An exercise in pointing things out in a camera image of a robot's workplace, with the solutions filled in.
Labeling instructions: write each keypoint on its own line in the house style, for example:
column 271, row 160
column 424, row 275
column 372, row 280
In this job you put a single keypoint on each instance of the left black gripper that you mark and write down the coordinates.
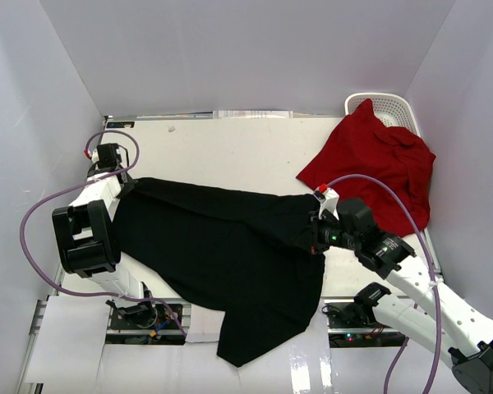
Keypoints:
column 129, row 180

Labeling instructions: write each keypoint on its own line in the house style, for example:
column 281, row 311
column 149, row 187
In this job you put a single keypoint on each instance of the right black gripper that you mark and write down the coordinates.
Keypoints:
column 315, row 225

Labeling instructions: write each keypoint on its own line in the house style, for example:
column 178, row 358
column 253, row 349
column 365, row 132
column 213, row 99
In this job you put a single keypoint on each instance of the black t shirt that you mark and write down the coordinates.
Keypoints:
column 245, row 254

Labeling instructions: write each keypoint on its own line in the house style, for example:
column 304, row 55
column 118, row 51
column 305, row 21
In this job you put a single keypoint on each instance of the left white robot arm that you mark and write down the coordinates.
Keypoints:
column 87, row 242

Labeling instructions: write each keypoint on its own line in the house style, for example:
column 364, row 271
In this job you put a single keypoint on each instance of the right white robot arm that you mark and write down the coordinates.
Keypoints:
column 422, row 308

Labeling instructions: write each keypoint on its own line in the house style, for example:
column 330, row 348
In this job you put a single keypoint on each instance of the small label sticker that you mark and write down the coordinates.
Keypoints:
column 120, row 124

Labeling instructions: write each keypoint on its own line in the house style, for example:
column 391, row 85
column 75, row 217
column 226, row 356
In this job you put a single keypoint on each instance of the red t shirt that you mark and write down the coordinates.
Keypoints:
column 362, row 144

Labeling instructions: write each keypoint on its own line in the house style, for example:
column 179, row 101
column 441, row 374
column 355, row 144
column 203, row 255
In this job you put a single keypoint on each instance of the white plastic basket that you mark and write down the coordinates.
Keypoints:
column 391, row 109

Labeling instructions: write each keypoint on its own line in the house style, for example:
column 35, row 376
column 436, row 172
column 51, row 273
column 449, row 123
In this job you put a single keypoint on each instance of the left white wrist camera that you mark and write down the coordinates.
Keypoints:
column 93, row 156

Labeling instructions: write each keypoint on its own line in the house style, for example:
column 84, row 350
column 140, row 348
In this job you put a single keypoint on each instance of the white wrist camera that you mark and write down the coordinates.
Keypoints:
column 93, row 156
column 328, row 200

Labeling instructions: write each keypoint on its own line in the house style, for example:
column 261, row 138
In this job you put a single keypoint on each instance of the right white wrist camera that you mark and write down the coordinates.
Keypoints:
column 328, row 200

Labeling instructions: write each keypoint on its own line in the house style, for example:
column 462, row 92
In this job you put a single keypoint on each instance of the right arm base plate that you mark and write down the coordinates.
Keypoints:
column 350, row 326

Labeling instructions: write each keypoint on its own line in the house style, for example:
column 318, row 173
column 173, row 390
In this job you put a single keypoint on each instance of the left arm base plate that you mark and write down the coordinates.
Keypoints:
column 147, row 324

